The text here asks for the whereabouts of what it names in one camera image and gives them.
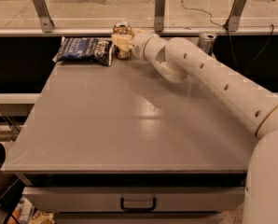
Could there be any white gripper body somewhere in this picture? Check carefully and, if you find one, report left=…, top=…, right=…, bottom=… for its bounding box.
left=132, top=32, right=154, bottom=60

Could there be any orange soda can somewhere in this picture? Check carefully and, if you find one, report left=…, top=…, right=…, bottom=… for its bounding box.
left=113, top=21, right=132, bottom=60

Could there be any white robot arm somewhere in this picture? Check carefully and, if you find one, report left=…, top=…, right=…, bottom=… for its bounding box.
left=111, top=31, right=278, bottom=224

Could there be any blue chip bag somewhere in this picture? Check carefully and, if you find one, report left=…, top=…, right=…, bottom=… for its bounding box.
left=54, top=37, right=113, bottom=66

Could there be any silver blue energy drink can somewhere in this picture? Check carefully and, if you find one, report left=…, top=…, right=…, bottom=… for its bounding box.
left=197, top=32, right=216, bottom=55

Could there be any yellow snack bag on floor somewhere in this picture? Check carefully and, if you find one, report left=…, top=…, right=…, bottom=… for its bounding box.
left=28, top=211, right=55, bottom=224

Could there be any grey drawer front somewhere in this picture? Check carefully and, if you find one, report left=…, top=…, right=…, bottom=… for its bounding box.
left=23, top=187, right=244, bottom=213

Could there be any middle metal bracket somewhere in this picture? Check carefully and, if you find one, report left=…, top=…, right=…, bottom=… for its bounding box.
left=154, top=0, right=166, bottom=33

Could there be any metal bracket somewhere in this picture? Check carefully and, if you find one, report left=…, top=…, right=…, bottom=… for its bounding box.
left=32, top=0, right=54, bottom=33
left=154, top=0, right=166, bottom=33
left=224, top=0, right=247, bottom=32

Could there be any left metal bracket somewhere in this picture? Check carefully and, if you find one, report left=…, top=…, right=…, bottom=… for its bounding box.
left=32, top=0, right=54, bottom=33

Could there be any right metal bracket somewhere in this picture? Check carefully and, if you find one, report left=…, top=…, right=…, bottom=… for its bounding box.
left=224, top=0, right=247, bottom=32

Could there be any black cable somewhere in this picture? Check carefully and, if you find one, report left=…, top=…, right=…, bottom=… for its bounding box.
left=177, top=0, right=275, bottom=79

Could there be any black drawer handle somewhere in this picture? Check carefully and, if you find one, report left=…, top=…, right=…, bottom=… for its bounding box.
left=119, top=198, right=157, bottom=213

